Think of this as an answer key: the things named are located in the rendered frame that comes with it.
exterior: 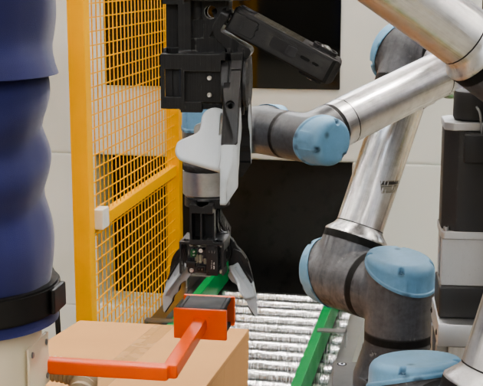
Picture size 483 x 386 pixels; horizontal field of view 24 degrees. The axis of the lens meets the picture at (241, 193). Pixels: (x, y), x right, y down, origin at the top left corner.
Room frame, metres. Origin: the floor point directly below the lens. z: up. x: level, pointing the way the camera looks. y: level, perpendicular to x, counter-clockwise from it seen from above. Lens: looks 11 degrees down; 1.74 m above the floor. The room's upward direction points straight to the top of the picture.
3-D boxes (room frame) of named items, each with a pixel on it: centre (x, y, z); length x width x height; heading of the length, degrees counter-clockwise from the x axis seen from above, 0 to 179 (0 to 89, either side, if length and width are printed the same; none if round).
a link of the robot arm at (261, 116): (1.77, -0.04, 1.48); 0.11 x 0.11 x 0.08; 38
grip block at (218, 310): (1.74, 0.06, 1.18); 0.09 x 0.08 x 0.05; 81
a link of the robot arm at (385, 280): (1.81, -0.26, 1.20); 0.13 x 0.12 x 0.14; 38
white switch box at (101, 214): (3.20, 0.41, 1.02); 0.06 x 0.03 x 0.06; 169
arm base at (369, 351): (1.80, -0.27, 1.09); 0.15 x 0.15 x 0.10
